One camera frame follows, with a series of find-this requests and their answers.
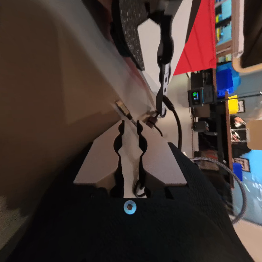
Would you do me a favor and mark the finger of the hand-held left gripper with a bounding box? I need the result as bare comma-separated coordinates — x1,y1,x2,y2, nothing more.
137,18,166,93
167,0,203,76

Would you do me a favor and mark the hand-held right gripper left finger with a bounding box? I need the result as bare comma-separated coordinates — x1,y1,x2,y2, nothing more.
73,120,126,198

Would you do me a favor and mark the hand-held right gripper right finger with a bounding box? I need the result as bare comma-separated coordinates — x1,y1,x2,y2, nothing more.
136,120,187,198

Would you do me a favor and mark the grey usb hub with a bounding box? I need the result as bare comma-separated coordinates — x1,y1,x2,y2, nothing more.
157,62,172,117

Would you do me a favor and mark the black hub cable grey plug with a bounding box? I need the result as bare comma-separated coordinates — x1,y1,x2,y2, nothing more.
146,110,164,137

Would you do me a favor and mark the red sheet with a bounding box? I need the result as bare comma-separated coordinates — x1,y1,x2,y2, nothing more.
173,0,217,76

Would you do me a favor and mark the storage shelf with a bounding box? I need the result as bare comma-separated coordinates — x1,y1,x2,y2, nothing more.
215,0,233,60

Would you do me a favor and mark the black box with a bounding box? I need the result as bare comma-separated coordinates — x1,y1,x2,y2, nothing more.
190,70,214,90

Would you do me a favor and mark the small black device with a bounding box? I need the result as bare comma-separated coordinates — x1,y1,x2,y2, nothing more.
193,121,209,132

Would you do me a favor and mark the blue storage bin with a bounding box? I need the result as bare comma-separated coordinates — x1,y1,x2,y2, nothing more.
216,62,240,98

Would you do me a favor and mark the black power station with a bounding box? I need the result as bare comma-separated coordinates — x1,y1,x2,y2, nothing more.
188,85,217,108

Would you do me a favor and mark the black white printed tag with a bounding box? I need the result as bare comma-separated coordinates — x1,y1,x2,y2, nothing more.
234,158,250,172

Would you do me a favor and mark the yellow storage bin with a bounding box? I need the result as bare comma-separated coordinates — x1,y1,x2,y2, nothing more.
228,95,239,114

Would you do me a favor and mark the cardboard box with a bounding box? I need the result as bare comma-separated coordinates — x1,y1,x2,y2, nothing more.
247,120,262,151

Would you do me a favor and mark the pale wooden frame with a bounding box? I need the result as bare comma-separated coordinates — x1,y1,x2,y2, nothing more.
231,0,262,73

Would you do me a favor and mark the grey braided cable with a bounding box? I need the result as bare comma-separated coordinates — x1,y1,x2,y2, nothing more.
115,100,248,224

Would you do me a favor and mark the brown wooden post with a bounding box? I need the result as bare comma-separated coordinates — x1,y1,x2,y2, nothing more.
225,92,234,189

